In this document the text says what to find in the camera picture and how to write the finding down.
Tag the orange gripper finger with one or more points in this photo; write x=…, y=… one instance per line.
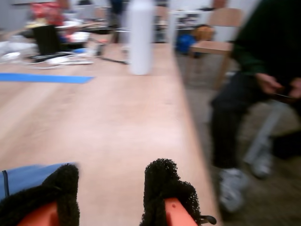
x=63, y=188
x=160, y=183

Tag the blue printed T-shirt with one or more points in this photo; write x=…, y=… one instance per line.
x=26, y=176

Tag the seated person's right hand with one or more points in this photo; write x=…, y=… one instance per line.
x=268, y=84

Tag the seated person's left hand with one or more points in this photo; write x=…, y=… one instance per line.
x=296, y=88

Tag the black zip tie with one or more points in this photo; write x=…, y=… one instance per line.
x=210, y=220

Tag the white sneaker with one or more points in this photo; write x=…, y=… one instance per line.
x=262, y=168
x=231, y=190

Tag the long blue tape strip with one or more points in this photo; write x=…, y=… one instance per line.
x=47, y=78

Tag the blue round object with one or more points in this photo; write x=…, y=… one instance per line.
x=185, y=43

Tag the light wooden chair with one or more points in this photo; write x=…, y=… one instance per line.
x=211, y=47

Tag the black boxy device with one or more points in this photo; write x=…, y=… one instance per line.
x=45, y=40

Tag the tall white bottle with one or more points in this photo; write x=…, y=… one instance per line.
x=141, y=35

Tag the dark smartphone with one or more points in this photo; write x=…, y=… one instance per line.
x=284, y=93

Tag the orange round object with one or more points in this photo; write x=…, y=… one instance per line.
x=203, y=31

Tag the red snack bag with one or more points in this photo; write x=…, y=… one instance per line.
x=47, y=13

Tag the person in green sweater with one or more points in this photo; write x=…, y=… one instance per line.
x=270, y=35

